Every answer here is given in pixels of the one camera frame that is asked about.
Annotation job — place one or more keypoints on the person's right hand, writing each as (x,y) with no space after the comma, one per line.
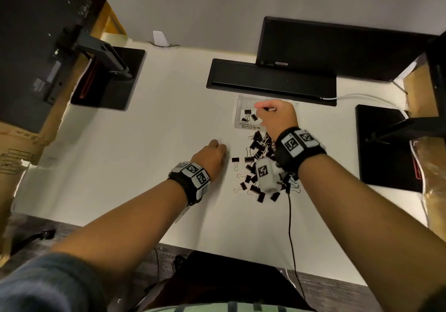
(280,118)

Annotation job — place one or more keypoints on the person's left hand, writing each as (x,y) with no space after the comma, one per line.
(208,158)

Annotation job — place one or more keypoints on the person's right fingers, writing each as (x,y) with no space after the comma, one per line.
(263,105)

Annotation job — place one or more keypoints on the person's left fingers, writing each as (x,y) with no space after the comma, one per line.
(219,149)

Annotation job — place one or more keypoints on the clear plastic zip bag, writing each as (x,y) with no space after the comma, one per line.
(244,121)

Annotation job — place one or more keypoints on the person's right forearm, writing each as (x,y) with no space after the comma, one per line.
(369,224)

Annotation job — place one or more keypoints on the person's left forearm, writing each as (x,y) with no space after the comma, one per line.
(132,224)

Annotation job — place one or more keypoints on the pile of black binder clips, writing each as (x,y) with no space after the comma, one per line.
(258,148)

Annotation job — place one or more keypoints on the black left wristband with markers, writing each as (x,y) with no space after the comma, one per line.
(193,181)

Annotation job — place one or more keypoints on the black wristband with markers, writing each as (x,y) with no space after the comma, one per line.
(193,181)
(296,148)

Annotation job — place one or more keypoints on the black right wristband with markers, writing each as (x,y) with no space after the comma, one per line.
(296,148)

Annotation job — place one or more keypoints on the wide black monitor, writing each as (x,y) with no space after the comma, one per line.
(341,50)

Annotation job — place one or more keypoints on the white paper tag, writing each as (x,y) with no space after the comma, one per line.
(160,38)

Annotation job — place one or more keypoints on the black square monitor stand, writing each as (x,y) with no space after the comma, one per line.
(386,148)

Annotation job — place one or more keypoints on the black trousers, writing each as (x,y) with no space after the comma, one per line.
(226,280)

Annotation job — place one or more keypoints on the green striped shirt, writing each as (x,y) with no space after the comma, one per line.
(223,307)

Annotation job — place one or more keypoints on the brown cardboard box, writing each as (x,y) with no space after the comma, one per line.
(423,95)

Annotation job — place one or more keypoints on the large black monitor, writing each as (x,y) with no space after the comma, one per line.
(31,43)

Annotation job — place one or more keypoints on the blue grey sleeve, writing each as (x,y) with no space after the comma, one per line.
(45,284)

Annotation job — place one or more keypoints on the white wrist camera with marker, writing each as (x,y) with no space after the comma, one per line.
(266,175)

